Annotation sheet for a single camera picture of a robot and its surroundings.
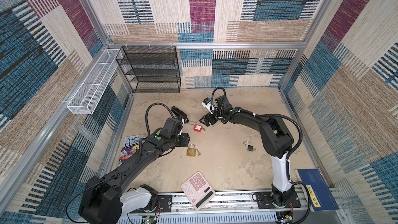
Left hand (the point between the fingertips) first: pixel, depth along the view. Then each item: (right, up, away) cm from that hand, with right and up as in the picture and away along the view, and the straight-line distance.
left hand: (187, 136), depth 82 cm
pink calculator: (+6, -25, -6) cm, 26 cm away
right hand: (+10, +8, +15) cm, 20 cm away
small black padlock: (+35, -8, +8) cm, 37 cm away
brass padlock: (+2, -10, +7) cm, 13 cm away
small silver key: (+6, -11, +7) cm, 14 cm away
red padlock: (+5, +2, +15) cm, 16 cm away
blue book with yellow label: (+64, -27, -8) cm, 70 cm away
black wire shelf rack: (-27, +41, +27) cm, 56 cm away
